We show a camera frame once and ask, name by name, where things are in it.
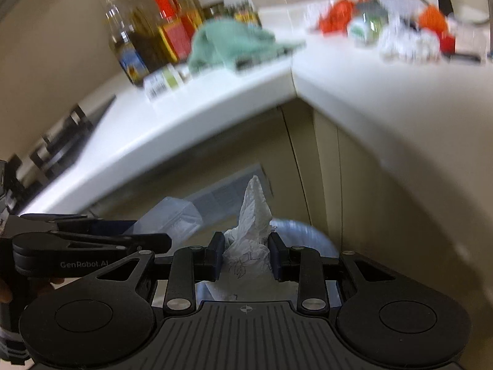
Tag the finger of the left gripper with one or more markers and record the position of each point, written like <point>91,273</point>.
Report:
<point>77,219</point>
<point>160,242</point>

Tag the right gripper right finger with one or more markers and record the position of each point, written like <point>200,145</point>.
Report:
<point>302,265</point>

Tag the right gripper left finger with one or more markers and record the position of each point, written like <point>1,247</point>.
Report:
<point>189,266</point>

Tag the clear plastic box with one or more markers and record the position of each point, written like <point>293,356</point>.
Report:
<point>178,218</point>

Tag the white tissue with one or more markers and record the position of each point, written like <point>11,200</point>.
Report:
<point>246,274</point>

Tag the white green medicine box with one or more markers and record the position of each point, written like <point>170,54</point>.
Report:
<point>162,81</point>

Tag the green cloth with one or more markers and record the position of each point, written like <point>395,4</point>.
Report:
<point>235,45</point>

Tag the orange plastic bag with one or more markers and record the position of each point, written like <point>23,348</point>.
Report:
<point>337,18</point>

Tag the white foam fruit net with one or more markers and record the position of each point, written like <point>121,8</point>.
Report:
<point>399,40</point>

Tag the crushed clear plastic bottle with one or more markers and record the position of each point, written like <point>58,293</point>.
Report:
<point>367,23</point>

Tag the white trash bin with liner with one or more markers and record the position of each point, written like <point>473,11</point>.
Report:
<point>294,232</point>

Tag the person's left hand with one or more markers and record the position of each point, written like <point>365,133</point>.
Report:
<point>40,288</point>

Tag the black gas stove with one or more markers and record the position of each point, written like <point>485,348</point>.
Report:
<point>23,180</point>

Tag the grey cabinet vent grille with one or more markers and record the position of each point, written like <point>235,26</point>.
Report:
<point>223,199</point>

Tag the dark soy sauce bottle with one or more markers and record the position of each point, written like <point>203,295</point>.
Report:
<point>120,33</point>

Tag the sunflower oil bottle blue label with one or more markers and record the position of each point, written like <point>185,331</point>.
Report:
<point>149,40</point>

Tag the sauce jar yellow label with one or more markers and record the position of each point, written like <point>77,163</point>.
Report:
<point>244,12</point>

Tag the red plastic cap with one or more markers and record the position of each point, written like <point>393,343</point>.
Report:
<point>447,43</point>

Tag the oil bottle red handle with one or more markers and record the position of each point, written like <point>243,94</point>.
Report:
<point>179,20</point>

